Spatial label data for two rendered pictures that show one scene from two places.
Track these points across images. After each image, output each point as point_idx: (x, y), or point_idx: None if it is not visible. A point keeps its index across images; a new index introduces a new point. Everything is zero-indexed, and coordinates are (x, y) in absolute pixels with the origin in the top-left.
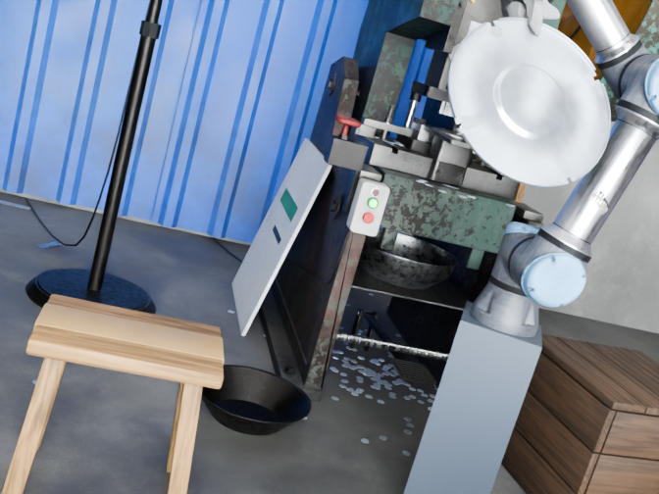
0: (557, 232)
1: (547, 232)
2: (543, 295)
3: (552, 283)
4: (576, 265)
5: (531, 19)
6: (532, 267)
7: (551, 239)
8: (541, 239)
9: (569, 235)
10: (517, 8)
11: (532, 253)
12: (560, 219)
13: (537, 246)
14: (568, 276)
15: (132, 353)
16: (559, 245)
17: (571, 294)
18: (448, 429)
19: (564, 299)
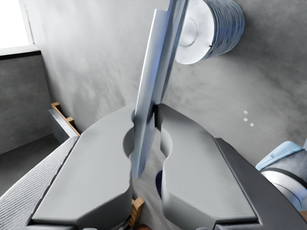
0: (279, 178)
1: (288, 176)
2: (279, 145)
3: (273, 150)
4: (258, 164)
5: (124, 108)
6: (289, 147)
7: (282, 170)
8: (293, 172)
9: (269, 180)
10: (173, 164)
11: (299, 163)
12: (283, 192)
13: (296, 167)
14: (264, 159)
15: None
16: (272, 168)
17: (264, 157)
18: None
19: (268, 154)
